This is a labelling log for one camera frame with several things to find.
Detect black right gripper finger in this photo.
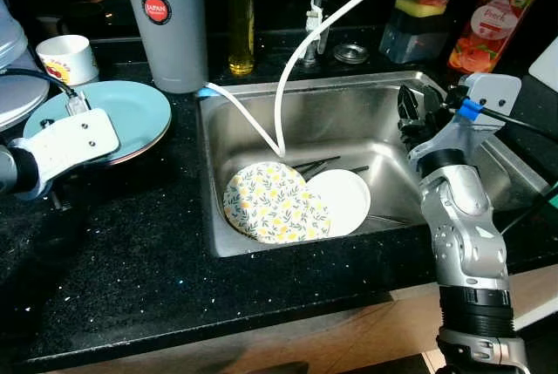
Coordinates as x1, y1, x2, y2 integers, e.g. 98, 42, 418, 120
398, 84, 423, 146

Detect stainless steel sink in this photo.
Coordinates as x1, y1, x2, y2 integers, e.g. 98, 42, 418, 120
195, 70, 558, 259

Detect dark sponge holder with sponges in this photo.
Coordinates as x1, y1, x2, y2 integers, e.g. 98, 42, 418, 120
380, 0, 451, 65

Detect round metal countertop fitting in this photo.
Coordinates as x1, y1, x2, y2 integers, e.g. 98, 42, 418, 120
333, 43, 371, 65

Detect dark chopsticks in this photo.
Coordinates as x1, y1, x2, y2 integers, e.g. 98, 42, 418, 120
291, 155, 371, 180

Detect plain white plate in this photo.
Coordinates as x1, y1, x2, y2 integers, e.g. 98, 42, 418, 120
304, 168, 372, 238

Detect peach dish soap bottle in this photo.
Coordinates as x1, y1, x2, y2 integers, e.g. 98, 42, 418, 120
447, 0, 544, 75

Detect white flat object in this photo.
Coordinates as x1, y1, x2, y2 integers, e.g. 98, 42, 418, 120
527, 37, 558, 89

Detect floral lemon print plate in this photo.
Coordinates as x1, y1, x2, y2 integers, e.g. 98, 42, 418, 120
222, 161, 333, 245

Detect yellow oil bottle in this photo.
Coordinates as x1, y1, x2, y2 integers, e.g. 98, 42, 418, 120
228, 0, 256, 78

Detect wooden cabinet front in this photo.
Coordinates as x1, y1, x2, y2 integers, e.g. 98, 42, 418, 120
44, 262, 558, 374

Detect grey water filter canister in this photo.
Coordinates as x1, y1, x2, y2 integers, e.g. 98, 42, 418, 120
118, 0, 211, 95

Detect light blue plate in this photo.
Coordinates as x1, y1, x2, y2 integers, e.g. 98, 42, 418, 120
23, 79, 174, 167

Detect white printed cup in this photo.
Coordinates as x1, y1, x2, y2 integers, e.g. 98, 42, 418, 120
35, 34, 100, 88

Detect grey round appliance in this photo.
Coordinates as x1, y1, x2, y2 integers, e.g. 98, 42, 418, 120
0, 0, 51, 133

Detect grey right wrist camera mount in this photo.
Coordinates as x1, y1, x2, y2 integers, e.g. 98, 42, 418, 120
408, 72, 523, 167

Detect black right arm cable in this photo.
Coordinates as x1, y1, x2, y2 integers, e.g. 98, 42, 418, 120
445, 99, 558, 237

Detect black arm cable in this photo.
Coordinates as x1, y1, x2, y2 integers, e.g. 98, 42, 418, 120
0, 66, 86, 113
445, 99, 558, 237

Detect white flexible hose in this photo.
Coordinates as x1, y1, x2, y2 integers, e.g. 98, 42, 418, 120
203, 0, 441, 160

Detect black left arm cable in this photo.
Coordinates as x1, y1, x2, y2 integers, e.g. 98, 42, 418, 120
0, 66, 86, 113

